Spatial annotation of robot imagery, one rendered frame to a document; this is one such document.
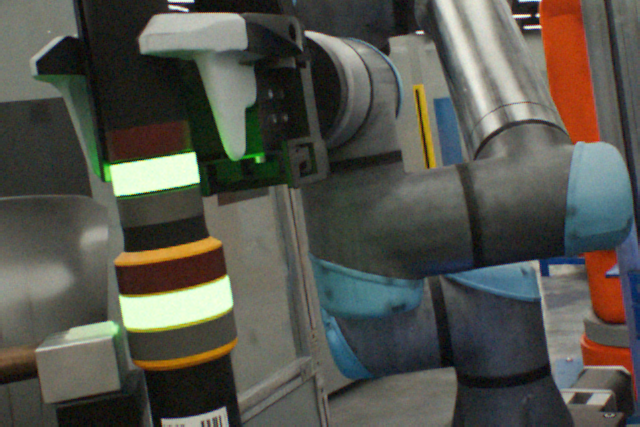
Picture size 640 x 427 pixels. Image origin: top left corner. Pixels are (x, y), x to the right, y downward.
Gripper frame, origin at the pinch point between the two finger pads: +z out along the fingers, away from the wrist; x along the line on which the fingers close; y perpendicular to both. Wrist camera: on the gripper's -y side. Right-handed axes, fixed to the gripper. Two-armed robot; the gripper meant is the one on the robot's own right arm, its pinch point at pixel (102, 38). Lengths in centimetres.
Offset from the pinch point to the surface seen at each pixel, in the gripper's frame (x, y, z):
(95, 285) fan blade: 8.5, 10.7, -9.3
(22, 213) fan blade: 13.4, 6.5, -11.0
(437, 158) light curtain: 100, 32, -581
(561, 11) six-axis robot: -2, -36, -403
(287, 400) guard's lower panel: 49, 55, -128
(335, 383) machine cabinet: 143, 138, -417
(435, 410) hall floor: 84, 147, -392
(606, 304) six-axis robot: -4, 100, -385
